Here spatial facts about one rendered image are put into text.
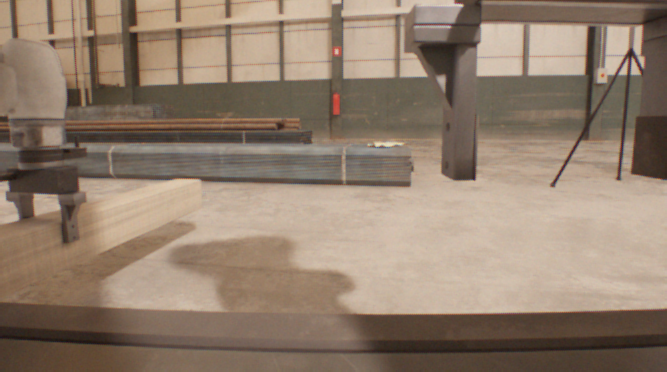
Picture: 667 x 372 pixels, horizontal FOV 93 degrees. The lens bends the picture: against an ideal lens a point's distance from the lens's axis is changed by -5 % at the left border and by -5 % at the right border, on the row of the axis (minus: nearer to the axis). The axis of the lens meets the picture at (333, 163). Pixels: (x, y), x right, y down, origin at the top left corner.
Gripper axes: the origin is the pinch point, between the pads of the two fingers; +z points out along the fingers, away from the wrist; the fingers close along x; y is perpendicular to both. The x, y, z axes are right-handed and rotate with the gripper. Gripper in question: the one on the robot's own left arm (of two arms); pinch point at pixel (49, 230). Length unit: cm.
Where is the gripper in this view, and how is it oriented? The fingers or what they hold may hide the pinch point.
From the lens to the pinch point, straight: 90.0
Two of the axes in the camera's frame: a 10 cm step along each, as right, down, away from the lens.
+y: -1.7, 1.2, -9.8
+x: 9.9, 0.2, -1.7
